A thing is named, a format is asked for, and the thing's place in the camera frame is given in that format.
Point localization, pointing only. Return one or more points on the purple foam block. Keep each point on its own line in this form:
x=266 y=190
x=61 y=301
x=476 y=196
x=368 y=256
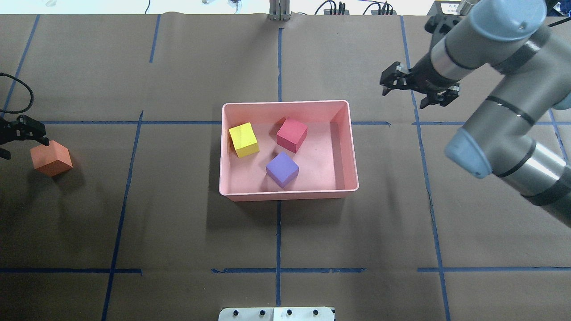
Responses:
x=282 y=169

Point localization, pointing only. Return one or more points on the aluminium frame post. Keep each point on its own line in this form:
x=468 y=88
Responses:
x=279 y=10

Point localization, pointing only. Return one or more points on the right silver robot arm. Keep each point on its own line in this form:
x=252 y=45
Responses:
x=511 y=37

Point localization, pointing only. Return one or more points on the yellow foam block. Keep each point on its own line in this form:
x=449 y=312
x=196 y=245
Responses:
x=244 y=140

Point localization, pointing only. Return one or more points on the red foam block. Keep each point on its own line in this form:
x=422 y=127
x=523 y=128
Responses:
x=292 y=134

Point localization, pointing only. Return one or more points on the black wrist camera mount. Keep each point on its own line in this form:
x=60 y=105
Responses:
x=439 y=26

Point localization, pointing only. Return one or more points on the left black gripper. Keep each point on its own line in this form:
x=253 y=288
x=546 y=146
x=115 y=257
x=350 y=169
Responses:
x=18 y=130

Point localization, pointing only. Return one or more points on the pink plastic bin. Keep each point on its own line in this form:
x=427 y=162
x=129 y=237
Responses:
x=287 y=151

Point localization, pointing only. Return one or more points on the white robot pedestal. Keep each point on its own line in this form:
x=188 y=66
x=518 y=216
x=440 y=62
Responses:
x=320 y=313

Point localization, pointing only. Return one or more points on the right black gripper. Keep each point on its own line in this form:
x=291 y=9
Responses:
x=423 y=77

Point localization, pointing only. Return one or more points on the orange foam block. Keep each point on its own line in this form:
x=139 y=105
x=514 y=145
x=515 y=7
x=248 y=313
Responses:
x=51 y=160

